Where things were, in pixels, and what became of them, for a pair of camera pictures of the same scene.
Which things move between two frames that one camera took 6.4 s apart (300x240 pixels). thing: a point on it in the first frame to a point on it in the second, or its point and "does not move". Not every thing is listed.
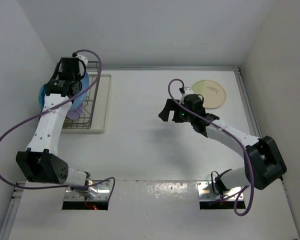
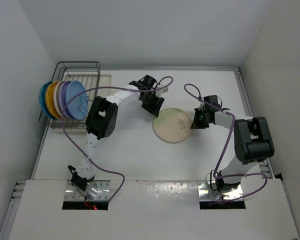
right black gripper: [171, 106] to [196, 124]
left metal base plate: [103, 187] does not move
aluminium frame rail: [247, 101] does not move
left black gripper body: [75, 80] to [151, 98]
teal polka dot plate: [42, 92] does not move
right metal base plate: [206, 193] does not move
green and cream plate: [213, 94] to [172, 125]
